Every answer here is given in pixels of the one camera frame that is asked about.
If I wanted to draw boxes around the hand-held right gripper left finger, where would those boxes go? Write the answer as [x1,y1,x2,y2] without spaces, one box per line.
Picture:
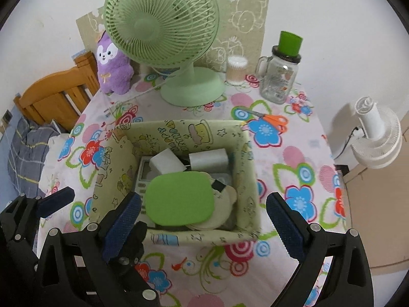
[35,192,142,307]

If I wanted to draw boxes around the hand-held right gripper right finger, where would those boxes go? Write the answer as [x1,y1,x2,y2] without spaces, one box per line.
[267,192,374,307]

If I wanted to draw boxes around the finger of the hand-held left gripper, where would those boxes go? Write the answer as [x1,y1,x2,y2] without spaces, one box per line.
[110,222,160,307]
[2,188,75,240]

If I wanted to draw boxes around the white remote control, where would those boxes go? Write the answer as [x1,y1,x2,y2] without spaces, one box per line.
[136,157,167,229]

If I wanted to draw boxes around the green rounded case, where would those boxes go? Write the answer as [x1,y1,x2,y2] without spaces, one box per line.
[146,171,215,226]

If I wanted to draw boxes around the cream round cartoon mirror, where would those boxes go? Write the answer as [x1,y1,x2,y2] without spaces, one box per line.
[185,179,237,231]

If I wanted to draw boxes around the cartoon print storage box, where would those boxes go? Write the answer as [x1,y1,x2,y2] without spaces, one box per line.
[93,119,261,247]

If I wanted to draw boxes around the white power adapter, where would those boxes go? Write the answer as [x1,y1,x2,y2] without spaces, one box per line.
[188,149,229,173]
[149,149,187,173]

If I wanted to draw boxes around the grey plaid blanket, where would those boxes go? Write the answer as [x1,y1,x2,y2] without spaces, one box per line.
[8,117,61,195]

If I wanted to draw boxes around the floral tablecloth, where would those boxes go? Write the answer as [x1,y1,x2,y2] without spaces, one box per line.
[38,67,347,307]

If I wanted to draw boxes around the beige door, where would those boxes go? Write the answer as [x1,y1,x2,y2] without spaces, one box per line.
[340,96,409,276]

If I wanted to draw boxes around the white floor fan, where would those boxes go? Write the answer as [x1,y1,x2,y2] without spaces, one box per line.
[350,96,403,169]

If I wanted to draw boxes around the purple plush bunny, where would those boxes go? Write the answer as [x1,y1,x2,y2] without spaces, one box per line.
[96,33,133,95]

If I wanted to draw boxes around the glass mug jar green lid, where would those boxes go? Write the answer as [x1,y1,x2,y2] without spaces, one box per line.
[256,31,302,104]

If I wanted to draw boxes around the cotton swab container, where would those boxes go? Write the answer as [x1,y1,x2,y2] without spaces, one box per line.
[226,56,249,85]

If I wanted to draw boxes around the green desk fan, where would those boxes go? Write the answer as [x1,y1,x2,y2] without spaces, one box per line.
[104,0,226,107]

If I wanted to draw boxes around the cartoon print cardboard sheet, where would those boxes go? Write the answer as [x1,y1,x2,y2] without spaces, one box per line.
[76,0,271,74]

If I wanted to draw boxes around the orange handled scissors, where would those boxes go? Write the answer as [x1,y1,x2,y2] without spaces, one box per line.
[244,109,289,134]

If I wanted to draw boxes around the black power cord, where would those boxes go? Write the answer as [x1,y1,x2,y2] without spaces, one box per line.
[332,127,361,160]

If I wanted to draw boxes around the white fan cord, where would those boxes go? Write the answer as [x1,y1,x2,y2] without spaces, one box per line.
[137,77,179,98]

